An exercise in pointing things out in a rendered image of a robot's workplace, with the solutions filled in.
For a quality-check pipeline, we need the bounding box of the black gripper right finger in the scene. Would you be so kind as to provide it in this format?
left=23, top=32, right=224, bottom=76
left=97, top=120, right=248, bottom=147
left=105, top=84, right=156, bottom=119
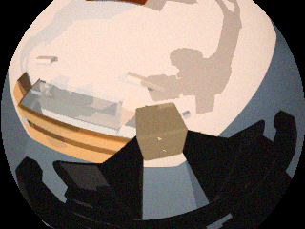
left=183, top=119, right=264, bottom=203

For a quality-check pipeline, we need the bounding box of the small grey block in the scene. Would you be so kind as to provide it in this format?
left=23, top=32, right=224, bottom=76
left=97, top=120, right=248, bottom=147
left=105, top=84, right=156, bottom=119
left=183, top=110, right=192, bottom=119

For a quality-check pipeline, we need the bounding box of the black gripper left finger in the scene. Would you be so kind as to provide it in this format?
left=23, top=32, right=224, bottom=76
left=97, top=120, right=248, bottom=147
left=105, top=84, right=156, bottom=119
left=53, top=136, right=144, bottom=220

